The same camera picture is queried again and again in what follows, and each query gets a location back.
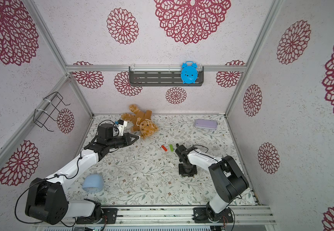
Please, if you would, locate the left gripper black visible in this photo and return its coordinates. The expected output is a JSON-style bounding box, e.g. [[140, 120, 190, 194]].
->
[[108, 132, 140, 150]]

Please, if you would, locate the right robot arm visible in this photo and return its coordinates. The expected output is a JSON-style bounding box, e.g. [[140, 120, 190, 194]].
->
[[175, 144, 249, 224]]

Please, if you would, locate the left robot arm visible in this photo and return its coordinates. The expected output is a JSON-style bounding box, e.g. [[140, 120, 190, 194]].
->
[[24, 119, 140, 225]]

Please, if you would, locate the brown teddy bear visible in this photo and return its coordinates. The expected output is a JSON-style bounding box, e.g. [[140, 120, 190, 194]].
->
[[121, 105, 159, 139]]

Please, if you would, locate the purple rectangular case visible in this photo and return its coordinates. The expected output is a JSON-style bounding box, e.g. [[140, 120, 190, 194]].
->
[[195, 119, 218, 130]]

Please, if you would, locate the light blue cup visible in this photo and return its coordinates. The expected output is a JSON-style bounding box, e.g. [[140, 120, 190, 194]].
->
[[82, 174, 104, 193]]

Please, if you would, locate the blue alarm clock toy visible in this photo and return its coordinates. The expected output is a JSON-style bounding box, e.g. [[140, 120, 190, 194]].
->
[[180, 61, 198, 84]]

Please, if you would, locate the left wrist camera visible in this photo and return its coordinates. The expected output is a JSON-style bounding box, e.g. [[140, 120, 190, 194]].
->
[[115, 119, 128, 136]]

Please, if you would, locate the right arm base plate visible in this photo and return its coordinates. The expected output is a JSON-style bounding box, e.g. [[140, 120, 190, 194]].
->
[[193, 207, 234, 223]]

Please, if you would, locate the grey wall shelf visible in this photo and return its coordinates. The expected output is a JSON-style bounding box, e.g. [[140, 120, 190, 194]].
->
[[128, 66, 204, 87]]

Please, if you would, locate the aluminium front rail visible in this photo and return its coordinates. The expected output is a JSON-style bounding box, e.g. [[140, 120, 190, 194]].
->
[[33, 205, 277, 228]]

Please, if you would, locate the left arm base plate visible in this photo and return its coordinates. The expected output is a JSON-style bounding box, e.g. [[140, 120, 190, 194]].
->
[[76, 208, 118, 225]]

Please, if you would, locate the black wire wall rack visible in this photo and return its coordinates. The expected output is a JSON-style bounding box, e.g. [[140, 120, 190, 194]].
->
[[33, 91, 70, 132]]

